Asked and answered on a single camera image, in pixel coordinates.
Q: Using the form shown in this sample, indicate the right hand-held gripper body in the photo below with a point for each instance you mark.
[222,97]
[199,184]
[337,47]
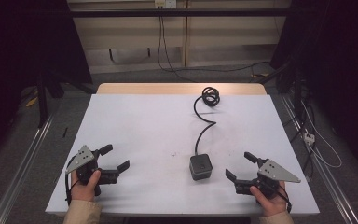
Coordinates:
[275,173]

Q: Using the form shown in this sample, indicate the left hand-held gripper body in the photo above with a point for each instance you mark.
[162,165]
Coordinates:
[82,157]

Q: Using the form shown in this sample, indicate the person's left hand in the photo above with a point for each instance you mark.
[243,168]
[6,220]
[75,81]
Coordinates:
[82,192]

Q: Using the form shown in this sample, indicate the person's right hand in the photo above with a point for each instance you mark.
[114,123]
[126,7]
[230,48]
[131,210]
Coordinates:
[274,205]

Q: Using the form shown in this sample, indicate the small black stick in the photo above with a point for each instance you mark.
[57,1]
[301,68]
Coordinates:
[65,132]

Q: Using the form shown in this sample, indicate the black cube power adapter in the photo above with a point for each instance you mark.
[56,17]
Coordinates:
[201,167]

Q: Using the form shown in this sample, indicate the white power strip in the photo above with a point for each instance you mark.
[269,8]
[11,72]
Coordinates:
[309,137]

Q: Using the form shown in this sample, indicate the white table cover sheet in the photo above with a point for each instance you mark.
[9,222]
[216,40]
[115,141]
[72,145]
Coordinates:
[155,130]

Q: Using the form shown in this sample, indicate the black metal stand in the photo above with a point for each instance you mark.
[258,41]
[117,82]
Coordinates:
[42,99]

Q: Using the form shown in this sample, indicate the yellow floor tape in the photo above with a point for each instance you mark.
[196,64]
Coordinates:
[260,75]
[32,101]

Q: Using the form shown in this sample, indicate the wooden table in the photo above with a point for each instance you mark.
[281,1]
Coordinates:
[167,88]

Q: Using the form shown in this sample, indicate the black curtain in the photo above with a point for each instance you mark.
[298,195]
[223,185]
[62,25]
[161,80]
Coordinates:
[24,40]
[338,62]

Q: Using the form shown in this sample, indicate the black horizontal metal bar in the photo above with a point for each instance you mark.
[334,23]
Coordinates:
[180,12]

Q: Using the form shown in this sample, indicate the aluminium floor rail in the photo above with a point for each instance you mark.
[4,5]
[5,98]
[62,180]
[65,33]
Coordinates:
[18,174]
[326,174]

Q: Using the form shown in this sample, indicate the white wall socket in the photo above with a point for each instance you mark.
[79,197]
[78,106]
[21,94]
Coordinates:
[165,3]

